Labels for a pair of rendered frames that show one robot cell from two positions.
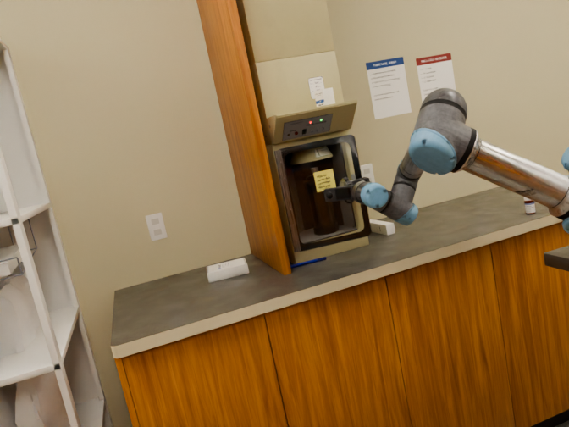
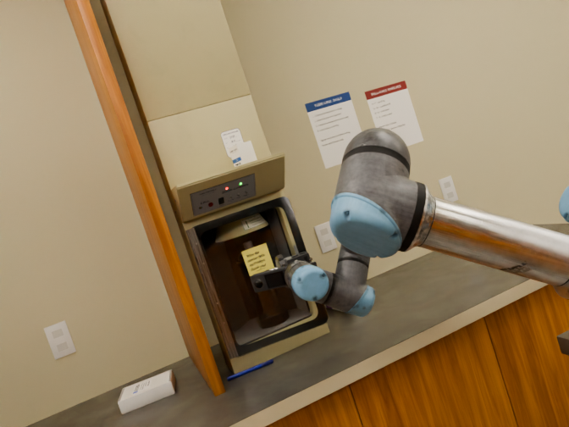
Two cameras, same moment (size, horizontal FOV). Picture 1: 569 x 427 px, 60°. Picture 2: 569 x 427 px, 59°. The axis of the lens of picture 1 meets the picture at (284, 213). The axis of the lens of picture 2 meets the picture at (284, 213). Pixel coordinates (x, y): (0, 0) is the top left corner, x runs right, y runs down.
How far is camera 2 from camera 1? 46 cm
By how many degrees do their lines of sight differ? 6
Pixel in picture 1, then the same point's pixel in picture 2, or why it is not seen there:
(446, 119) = (377, 174)
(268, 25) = (159, 74)
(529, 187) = (519, 262)
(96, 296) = not seen: outside the picture
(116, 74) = not seen: outside the picture
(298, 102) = (211, 163)
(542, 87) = (518, 107)
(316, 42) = (225, 87)
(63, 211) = not seen: outside the picture
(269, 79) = (168, 140)
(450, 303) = (444, 405)
